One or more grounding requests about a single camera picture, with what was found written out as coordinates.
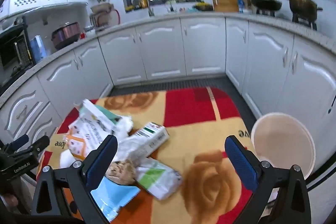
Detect black microwave oven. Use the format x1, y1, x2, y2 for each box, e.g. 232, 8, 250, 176
0, 17, 36, 85

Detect white green paper packet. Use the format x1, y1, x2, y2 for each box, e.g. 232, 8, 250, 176
79, 99, 122, 133

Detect black yellow casserole pot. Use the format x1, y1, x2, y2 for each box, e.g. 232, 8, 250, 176
193, 2, 214, 11

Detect person's left hand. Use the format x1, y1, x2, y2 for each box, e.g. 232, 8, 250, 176
0, 193, 19, 208

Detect blue plastic packet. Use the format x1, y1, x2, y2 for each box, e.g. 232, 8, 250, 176
90, 176, 141, 224

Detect wooden cutting board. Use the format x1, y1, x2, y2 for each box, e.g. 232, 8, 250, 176
211, 0, 242, 12

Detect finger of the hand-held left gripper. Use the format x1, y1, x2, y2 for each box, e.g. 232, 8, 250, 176
6, 134, 30, 153
16, 135, 50, 162

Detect red yellow rose blanket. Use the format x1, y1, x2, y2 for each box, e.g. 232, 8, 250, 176
37, 87, 279, 224

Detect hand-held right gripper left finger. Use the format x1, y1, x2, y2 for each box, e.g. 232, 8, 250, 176
31, 135, 118, 224

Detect white printed carton box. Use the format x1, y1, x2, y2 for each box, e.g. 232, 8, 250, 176
129, 122, 169, 157

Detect white tissue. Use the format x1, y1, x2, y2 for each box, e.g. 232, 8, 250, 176
115, 116, 135, 136

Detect round beige waste bin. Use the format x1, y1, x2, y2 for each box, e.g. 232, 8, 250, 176
251, 112, 316, 180

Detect blue plastic container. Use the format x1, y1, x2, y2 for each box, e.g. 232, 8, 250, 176
30, 35, 48, 62

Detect white orange snack packet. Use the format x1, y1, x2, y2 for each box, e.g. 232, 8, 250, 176
60, 119, 105, 170

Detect black wok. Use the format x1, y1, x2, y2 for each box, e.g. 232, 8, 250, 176
249, 0, 283, 16

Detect brown paper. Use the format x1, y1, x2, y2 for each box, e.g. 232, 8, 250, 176
106, 159, 137, 185

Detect metal sink faucet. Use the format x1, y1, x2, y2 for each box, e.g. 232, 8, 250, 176
131, 0, 156, 17

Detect dark ribbed floor mat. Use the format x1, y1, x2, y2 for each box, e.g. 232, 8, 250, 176
109, 76, 259, 126

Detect white lower kitchen cabinets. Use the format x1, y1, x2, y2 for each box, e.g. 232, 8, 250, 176
0, 13, 336, 188

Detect green white plastic packet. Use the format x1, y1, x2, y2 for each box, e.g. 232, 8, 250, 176
135, 158, 183, 200

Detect dish rack with bowl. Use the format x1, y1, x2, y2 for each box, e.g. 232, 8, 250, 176
89, 2, 121, 31

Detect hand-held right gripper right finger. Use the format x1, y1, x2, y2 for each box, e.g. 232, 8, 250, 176
224, 135, 311, 224

